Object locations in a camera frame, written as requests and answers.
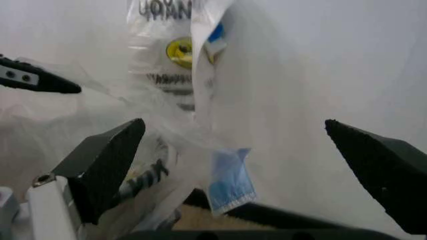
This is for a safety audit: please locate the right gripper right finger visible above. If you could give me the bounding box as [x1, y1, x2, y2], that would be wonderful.
[324, 119, 427, 236]

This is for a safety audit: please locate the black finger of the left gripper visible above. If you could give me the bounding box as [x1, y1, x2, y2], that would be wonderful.
[0, 53, 83, 95]

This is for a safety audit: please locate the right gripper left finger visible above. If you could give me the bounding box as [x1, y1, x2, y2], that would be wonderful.
[26, 117, 147, 240]

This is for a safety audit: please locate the translucent white garbage bag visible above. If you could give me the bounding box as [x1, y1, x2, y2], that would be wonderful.
[0, 0, 427, 240]

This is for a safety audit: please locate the clear plastic bag black print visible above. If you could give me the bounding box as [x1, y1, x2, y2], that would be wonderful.
[127, 0, 199, 201]

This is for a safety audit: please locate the blue plastic packet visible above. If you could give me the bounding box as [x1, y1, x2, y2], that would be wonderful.
[206, 147, 258, 217]

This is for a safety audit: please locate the small blue white label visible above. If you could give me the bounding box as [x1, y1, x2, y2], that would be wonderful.
[203, 22, 229, 57]

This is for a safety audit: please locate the yellow ring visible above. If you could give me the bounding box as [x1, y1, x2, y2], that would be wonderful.
[165, 36, 195, 68]

